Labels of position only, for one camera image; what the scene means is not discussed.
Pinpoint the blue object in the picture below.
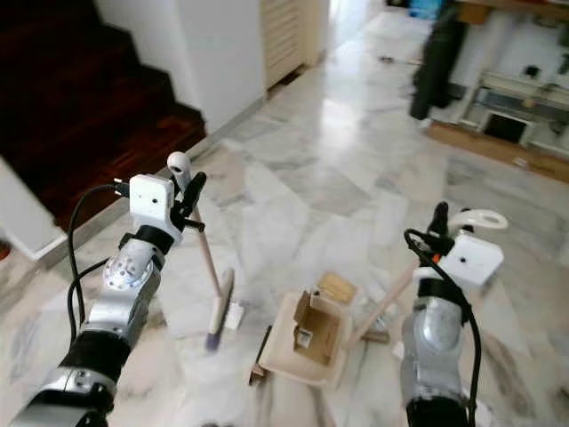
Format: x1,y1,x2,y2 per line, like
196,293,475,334
408,0,445,21

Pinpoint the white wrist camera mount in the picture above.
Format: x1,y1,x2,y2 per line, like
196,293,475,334
129,173,178,231
443,230,507,288

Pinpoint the small brown cardboard scrap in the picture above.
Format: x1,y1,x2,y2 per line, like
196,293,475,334
359,327,391,345

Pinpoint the dark wooden staircase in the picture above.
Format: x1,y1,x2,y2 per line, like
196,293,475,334
0,0,209,235

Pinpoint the small open cardboard box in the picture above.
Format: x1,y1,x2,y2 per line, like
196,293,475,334
291,291,340,367

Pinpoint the beige long-handled dustpan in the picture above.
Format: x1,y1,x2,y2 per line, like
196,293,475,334
256,207,510,390

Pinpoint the small white paper piece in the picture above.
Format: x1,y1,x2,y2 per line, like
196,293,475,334
224,300,246,331

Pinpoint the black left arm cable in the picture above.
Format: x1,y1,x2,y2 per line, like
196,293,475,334
66,181,134,348

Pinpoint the flat brown cardboard piece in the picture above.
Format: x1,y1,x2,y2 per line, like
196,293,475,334
317,270,359,306

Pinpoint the beige louvered door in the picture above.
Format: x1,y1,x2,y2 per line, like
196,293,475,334
260,0,309,91

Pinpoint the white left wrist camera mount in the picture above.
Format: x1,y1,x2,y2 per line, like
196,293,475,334
129,173,178,231

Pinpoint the wooden base plank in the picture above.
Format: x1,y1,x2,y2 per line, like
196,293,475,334
424,117,569,184

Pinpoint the white low cabinet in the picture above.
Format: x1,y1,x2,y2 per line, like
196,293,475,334
453,67,569,153

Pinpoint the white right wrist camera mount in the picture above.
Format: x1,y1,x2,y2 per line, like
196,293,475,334
443,230,507,288

